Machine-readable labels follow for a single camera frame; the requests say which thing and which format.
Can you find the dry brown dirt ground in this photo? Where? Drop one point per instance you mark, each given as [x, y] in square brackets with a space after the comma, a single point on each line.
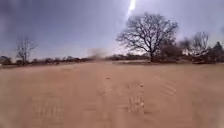
[100, 103]

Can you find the row of bushes and trees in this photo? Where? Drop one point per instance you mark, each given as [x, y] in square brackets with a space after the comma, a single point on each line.
[66, 59]

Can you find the large bare tree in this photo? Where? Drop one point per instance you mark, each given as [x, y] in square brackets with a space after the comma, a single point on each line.
[149, 35]

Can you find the small bare tree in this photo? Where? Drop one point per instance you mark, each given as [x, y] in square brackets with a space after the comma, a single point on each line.
[24, 50]

